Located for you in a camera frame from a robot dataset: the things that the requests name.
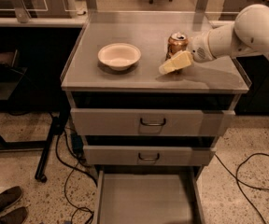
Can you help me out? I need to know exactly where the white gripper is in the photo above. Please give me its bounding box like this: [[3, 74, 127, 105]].
[[159, 32, 215, 75]]

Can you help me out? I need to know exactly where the orange soda can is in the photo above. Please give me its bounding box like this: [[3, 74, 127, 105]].
[[166, 32, 189, 59]]

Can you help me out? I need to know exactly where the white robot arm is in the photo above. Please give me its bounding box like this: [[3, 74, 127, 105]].
[[159, 4, 269, 75]]

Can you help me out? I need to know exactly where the grey drawer cabinet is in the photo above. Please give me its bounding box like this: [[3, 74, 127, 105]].
[[60, 0, 251, 224]]

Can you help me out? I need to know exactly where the grey top drawer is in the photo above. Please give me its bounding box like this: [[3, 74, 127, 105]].
[[71, 108, 234, 136]]

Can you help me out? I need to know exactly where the grey drawer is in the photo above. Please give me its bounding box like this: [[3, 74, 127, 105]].
[[71, 108, 234, 136], [92, 169, 205, 224], [84, 146, 215, 166]]

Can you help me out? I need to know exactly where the grey middle drawer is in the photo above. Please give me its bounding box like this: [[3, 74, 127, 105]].
[[84, 146, 215, 166]]

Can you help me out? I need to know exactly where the grey bottom drawer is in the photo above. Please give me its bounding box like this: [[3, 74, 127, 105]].
[[92, 169, 205, 224]]

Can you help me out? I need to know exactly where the white paper bowl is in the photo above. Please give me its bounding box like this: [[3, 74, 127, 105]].
[[98, 43, 141, 71]]

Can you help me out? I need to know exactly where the dark shoe lower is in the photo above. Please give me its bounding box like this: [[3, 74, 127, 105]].
[[0, 207, 28, 224]]

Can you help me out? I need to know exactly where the white horizontal rail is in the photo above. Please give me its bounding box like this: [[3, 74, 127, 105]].
[[0, 12, 234, 33]]

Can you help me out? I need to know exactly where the black floor cable right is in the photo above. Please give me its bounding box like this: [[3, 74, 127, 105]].
[[214, 152, 269, 224]]

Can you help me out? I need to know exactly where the black floor cable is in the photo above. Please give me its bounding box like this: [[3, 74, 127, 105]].
[[54, 128, 98, 224], [214, 152, 269, 224]]

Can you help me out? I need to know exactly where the black floor cable left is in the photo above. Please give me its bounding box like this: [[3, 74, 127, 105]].
[[54, 128, 98, 224]]

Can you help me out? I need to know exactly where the black side table frame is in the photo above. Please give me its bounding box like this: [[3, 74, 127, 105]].
[[0, 49, 70, 184]]

